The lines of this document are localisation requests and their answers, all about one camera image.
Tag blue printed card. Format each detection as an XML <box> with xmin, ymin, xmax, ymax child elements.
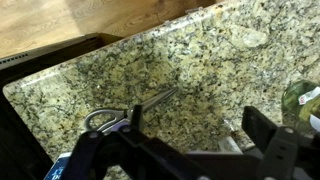
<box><xmin>43</xmin><ymin>152</ymin><xmax>73</xmax><ymax>180</ymax></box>

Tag green glass bottle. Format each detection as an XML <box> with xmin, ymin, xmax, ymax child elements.
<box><xmin>280</xmin><ymin>79</ymin><xmax>320</xmax><ymax>135</ymax></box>

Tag small silver metal object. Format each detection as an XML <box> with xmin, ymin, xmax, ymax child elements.
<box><xmin>218</xmin><ymin>119</ymin><xmax>245</xmax><ymax>155</ymax></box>

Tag silver metal scissors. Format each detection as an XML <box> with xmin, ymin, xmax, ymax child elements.
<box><xmin>83</xmin><ymin>87</ymin><xmax>179</xmax><ymax>135</ymax></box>

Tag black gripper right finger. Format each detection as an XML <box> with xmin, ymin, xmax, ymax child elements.
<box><xmin>241</xmin><ymin>105</ymin><xmax>320</xmax><ymax>180</ymax></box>

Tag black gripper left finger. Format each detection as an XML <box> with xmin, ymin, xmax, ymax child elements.
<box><xmin>62</xmin><ymin>104</ymin><xmax>214</xmax><ymax>180</ymax></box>

